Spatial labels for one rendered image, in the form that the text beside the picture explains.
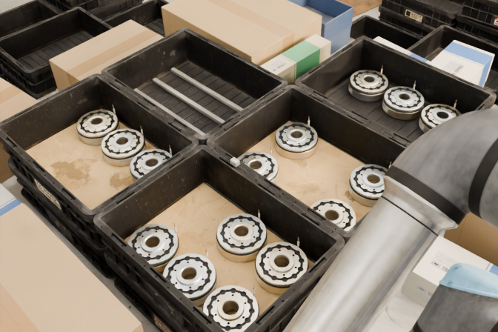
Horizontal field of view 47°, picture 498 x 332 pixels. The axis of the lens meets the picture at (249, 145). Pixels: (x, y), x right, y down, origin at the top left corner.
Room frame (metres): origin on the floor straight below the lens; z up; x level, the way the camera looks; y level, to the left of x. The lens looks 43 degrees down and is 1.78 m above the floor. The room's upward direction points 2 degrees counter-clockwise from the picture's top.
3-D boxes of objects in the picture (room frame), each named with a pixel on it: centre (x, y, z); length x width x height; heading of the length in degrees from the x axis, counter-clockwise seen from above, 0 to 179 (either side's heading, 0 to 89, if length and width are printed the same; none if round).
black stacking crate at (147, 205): (0.69, 0.07, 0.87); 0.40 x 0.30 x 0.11; 45
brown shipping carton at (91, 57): (1.42, 0.39, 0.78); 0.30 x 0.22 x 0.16; 136
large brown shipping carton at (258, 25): (1.56, 0.02, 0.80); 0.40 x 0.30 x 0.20; 44
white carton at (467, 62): (1.28, -0.58, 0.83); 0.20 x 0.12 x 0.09; 138
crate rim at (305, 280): (0.69, 0.07, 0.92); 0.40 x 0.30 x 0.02; 45
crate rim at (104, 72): (1.18, 0.14, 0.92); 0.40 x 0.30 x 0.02; 45
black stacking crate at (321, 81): (1.11, -0.36, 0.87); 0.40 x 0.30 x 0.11; 45
